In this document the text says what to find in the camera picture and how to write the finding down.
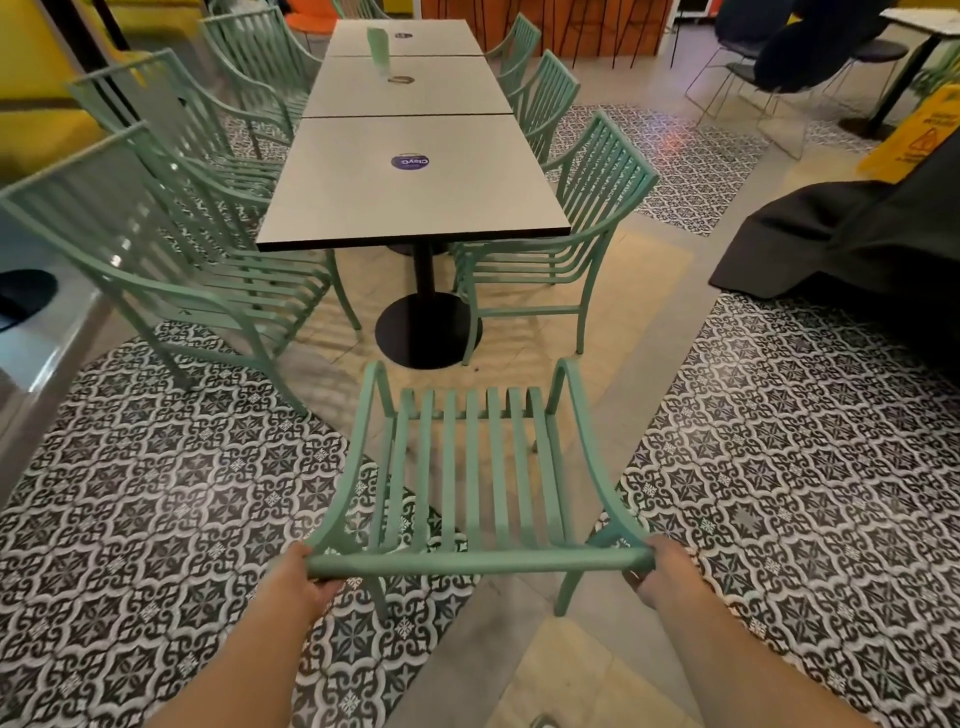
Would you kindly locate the grey square pedestal table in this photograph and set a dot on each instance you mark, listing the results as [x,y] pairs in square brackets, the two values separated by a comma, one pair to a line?
[427,41]
[420,195]
[442,90]

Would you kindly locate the wooden panel counter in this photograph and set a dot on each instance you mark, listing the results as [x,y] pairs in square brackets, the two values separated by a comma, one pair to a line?
[547,22]

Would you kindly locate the person's right forearm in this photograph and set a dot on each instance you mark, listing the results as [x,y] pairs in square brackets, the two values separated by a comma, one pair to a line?
[757,667]

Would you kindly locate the black cloth cover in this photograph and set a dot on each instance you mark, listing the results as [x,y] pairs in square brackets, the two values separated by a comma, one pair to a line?
[862,225]

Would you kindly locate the person's right fingers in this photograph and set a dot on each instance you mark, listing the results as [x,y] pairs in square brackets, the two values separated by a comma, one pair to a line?
[640,579]

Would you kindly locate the person's left hand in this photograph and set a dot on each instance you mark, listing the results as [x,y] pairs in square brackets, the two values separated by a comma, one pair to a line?
[294,589]

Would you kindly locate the yellow booth bench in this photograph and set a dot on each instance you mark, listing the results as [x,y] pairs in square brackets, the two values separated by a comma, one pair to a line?
[45,82]

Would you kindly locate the person's right hand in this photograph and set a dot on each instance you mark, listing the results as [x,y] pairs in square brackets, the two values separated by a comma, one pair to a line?
[671,577]

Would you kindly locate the person's left forearm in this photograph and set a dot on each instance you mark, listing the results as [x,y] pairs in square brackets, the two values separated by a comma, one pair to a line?
[240,667]

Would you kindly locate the yellow wet floor sign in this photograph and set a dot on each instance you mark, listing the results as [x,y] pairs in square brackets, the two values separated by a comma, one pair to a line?
[919,142]

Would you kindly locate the green metal slatted chair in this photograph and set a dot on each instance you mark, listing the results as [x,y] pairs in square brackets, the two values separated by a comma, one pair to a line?
[259,52]
[360,7]
[470,480]
[551,97]
[187,142]
[592,187]
[517,49]
[180,277]

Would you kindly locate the black round table base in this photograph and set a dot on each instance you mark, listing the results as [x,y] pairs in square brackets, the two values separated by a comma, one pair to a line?
[22,296]

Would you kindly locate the green table sign stand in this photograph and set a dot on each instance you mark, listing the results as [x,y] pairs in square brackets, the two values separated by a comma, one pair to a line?
[377,45]

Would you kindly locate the person's left fingers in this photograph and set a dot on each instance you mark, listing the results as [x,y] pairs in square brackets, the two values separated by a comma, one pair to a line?
[303,559]

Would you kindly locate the black metal post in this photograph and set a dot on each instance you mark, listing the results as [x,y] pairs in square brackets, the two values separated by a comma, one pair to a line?
[82,45]

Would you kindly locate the white table with black pedestal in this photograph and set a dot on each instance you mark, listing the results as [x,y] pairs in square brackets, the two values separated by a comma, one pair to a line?
[926,22]

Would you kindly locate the round blue table sticker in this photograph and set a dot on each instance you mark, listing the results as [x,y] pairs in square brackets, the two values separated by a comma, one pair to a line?
[411,161]

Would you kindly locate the orange chair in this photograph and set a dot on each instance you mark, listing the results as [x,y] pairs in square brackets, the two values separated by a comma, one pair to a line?
[315,15]

